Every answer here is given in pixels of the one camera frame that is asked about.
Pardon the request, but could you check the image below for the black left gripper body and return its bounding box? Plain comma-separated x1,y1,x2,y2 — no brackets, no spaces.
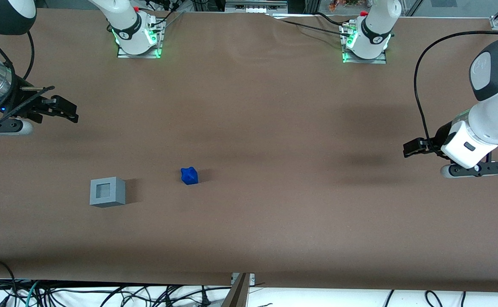
428,121,463,157

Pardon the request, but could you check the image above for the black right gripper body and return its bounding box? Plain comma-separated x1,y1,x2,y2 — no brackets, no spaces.
0,91,58,128

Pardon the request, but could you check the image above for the blue plastic insert part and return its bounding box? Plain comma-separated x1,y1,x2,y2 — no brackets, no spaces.
180,166,200,186

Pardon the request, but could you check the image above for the gray square base block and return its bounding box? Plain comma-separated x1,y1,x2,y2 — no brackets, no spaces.
89,176,127,209

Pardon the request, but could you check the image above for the brown table cover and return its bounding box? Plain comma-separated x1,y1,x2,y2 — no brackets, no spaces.
0,8,498,295

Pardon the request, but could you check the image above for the grey metal support beam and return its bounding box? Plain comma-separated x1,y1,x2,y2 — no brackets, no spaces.
220,273,250,307

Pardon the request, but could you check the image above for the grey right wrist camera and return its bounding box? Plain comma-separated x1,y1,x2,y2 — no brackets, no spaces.
0,119,35,136

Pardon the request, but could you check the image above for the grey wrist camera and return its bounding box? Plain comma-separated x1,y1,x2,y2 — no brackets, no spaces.
440,161,498,179
0,119,35,136

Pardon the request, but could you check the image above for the long black arm cable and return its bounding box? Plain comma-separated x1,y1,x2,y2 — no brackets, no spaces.
414,30,498,148

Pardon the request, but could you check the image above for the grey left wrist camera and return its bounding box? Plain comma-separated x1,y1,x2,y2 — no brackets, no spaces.
440,161,498,179

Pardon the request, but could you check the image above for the teal cable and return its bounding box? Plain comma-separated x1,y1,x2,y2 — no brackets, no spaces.
18,281,41,307

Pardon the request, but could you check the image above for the small metal bracket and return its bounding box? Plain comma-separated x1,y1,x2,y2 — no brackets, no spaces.
231,272,255,285

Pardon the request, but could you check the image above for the grey network switch box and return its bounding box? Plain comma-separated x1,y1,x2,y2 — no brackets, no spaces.
225,0,289,14

